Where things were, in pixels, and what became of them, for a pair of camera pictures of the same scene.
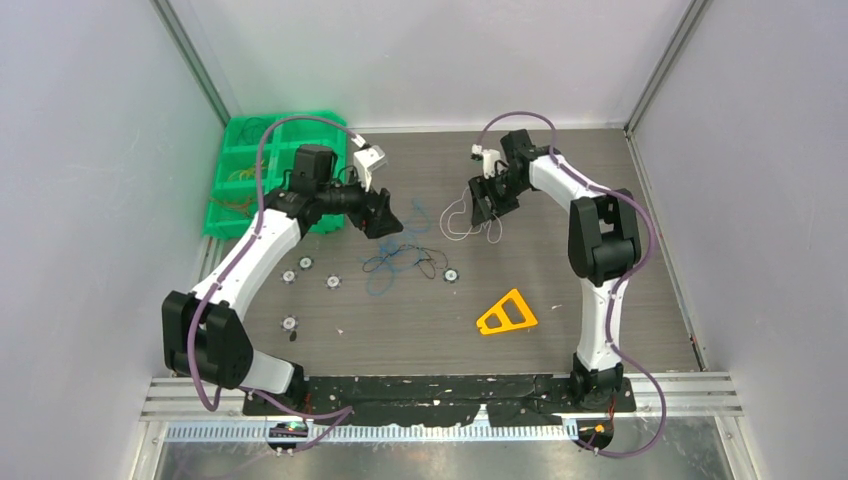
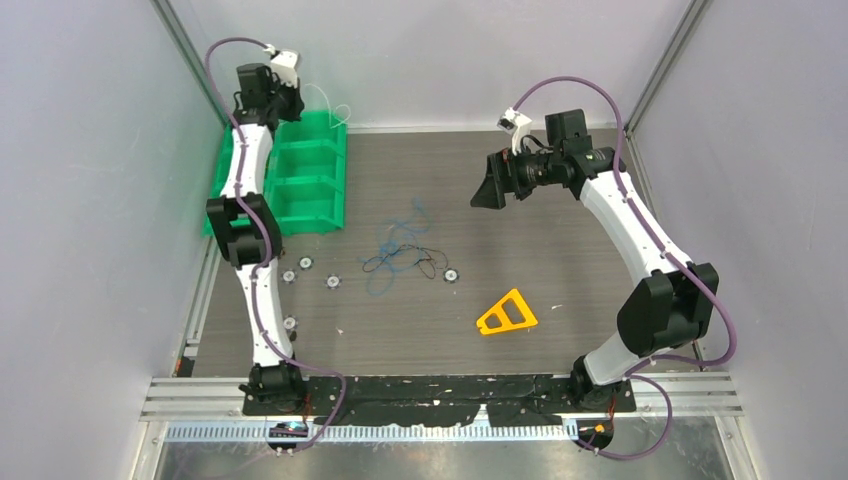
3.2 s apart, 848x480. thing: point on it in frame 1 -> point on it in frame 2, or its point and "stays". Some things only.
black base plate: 445,400 stays
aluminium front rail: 193,410 stays
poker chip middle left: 333,281 stays
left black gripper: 373,215 -> 296,114
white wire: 467,234 -> 330,109
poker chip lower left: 289,323 stays
